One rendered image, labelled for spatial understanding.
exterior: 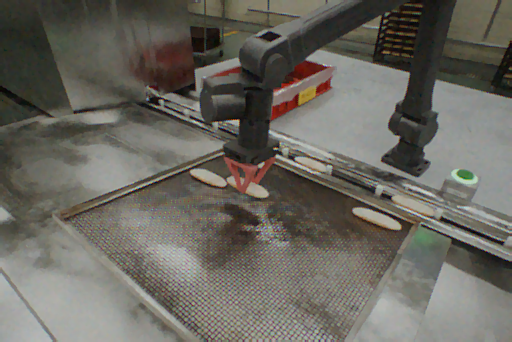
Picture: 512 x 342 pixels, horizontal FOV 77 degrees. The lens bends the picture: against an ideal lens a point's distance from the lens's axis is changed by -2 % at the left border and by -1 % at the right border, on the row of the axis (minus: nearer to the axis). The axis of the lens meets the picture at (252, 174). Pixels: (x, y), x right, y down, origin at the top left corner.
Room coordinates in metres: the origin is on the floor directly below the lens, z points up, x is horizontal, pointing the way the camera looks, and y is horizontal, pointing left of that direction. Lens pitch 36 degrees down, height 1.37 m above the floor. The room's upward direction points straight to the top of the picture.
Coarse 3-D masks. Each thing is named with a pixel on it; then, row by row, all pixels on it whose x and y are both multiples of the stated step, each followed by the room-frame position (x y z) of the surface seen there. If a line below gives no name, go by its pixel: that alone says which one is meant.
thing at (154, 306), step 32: (192, 160) 0.66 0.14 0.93; (224, 160) 0.70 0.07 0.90; (128, 192) 0.51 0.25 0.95; (192, 192) 0.54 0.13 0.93; (320, 192) 0.58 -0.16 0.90; (352, 192) 0.58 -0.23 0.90; (64, 224) 0.38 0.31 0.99; (128, 224) 0.41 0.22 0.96; (192, 224) 0.43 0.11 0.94; (288, 224) 0.45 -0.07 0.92; (352, 224) 0.47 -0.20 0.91; (416, 224) 0.48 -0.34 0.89; (96, 256) 0.32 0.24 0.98; (160, 256) 0.34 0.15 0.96; (192, 256) 0.35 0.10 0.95; (224, 256) 0.35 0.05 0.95; (288, 256) 0.36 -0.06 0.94; (352, 256) 0.37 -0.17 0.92; (128, 288) 0.27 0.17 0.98; (160, 288) 0.28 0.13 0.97; (320, 288) 0.30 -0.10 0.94; (352, 288) 0.30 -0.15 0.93; (384, 288) 0.30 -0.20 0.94; (224, 320) 0.23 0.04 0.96; (256, 320) 0.23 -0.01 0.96; (352, 320) 0.24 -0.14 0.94
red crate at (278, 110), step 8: (296, 80) 1.48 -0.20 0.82; (328, 80) 1.36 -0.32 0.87; (320, 88) 1.32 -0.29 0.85; (328, 88) 1.36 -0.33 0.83; (296, 96) 1.19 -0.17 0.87; (280, 104) 1.12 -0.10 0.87; (288, 104) 1.15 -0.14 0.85; (296, 104) 1.19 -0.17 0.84; (272, 112) 1.09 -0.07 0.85; (280, 112) 1.12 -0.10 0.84
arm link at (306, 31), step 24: (336, 0) 0.63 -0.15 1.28; (360, 0) 0.62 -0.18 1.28; (384, 0) 0.65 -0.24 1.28; (408, 0) 0.68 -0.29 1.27; (288, 24) 0.59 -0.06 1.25; (312, 24) 0.57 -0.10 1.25; (336, 24) 0.60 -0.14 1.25; (360, 24) 0.63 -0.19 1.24; (240, 48) 0.56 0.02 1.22; (264, 48) 0.52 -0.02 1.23; (288, 48) 0.54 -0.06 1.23; (312, 48) 0.57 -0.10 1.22; (288, 72) 0.54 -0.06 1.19
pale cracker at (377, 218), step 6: (354, 210) 0.51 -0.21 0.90; (360, 210) 0.51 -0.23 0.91; (366, 210) 0.51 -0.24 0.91; (360, 216) 0.49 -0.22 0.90; (366, 216) 0.49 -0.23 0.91; (372, 216) 0.49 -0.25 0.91; (378, 216) 0.49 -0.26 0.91; (384, 216) 0.49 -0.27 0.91; (372, 222) 0.48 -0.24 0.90; (378, 222) 0.47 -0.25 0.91; (384, 222) 0.47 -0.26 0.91; (390, 222) 0.47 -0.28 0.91; (396, 222) 0.47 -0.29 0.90; (390, 228) 0.46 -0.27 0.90; (396, 228) 0.46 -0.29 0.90
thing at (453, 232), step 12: (156, 108) 1.11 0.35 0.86; (180, 120) 1.03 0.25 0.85; (216, 132) 0.92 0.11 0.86; (336, 180) 0.67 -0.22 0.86; (360, 192) 0.62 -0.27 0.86; (396, 204) 0.58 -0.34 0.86; (420, 216) 0.54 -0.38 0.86; (432, 228) 0.51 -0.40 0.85; (444, 228) 0.50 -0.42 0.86; (468, 240) 0.47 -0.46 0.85; (480, 240) 0.46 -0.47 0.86; (492, 252) 0.44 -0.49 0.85; (504, 252) 0.43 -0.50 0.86
